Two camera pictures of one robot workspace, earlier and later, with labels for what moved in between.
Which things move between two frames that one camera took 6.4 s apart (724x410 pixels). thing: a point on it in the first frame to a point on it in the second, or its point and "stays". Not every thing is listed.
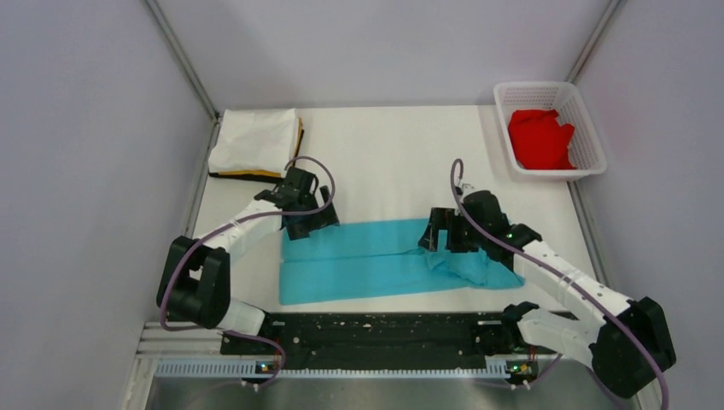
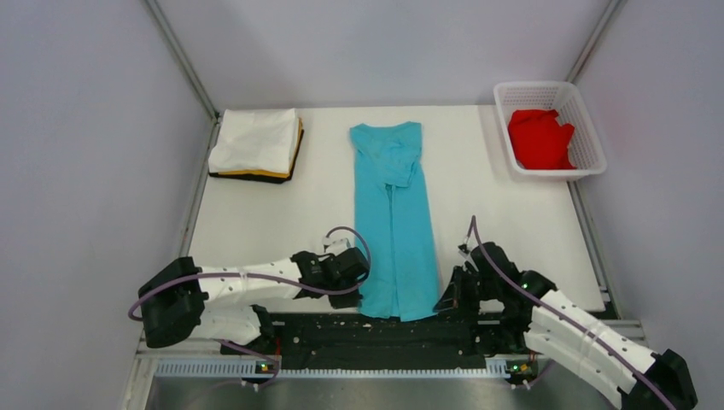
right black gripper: (444, 219) to (451, 300)
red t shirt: (540, 142) stays
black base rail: (421, 334) stays
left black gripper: (298, 230) to (348, 301)
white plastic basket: (564, 97) stays
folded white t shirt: (262, 140) stays
